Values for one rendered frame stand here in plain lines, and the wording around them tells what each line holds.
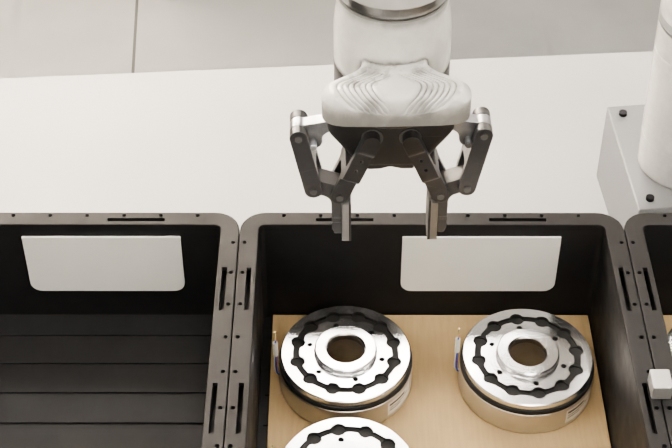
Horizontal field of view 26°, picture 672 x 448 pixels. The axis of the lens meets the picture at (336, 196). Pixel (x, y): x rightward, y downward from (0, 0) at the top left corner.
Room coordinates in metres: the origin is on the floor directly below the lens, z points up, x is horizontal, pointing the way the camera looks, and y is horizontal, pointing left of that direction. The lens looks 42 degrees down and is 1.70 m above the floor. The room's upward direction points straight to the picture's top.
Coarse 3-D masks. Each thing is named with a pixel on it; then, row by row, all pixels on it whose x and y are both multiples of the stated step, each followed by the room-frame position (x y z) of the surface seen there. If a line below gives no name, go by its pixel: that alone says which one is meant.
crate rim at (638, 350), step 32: (256, 224) 0.84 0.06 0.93; (288, 224) 0.84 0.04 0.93; (320, 224) 0.84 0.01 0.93; (352, 224) 0.84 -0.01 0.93; (384, 224) 0.84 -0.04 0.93; (416, 224) 0.84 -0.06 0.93; (448, 224) 0.84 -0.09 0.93; (480, 224) 0.84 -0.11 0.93; (512, 224) 0.84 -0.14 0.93; (544, 224) 0.84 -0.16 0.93; (576, 224) 0.84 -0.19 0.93; (608, 224) 0.84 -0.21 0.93; (256, 256) 0.80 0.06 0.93; (640, 320) 0.73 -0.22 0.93; (640, 352) 0.70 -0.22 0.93; (640, 384) 0.67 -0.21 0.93; (640, 416) 0.65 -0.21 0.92
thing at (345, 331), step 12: (324, 336) 0.77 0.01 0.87; (336, 336) 0.78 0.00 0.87; (348, 336) 0.78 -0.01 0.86; (360, 336) 0.77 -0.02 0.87; (324, 348) 0.76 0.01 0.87; (372, 348) 0.76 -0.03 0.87; (324, 360) 0.75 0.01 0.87; (360, 360) 0.75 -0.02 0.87; (372, 360) 0.75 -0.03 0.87; (336, 372) 0.74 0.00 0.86; (348, 372) 0.74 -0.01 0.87; (360, 372) 0.74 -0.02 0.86
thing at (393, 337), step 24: (336, 312) 0.81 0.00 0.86; (360, 312) 0.81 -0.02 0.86; (288, 336) 0.78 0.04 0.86; (312, 336) 0.78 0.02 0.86; (384, 336) 0.78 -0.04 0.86; (288, 360) 0.75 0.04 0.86; (312, 360) 0.75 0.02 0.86; (384, 360) 0.75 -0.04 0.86; (408, 360) 0.75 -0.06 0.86; (312, 384) 0.73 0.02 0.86; (336, 384) 0.73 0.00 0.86; (360, 384) 0.73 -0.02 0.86; (384, 384) 0.73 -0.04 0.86
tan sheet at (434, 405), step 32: (288, 320) 0.83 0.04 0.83; (416, 320) 0.83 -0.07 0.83; (448, 320) 0.83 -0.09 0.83; (480, 320) 0.83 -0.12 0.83; (576, 320) 0.83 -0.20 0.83; (416, 352) 0.79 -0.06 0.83; (448, 352) 0.79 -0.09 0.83; (416, 384) 0.76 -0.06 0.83; (448, 384) 0.76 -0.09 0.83; (288, 416) 0.73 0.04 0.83; (416, 416) 0.73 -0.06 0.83; (448, 416) 0.73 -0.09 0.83
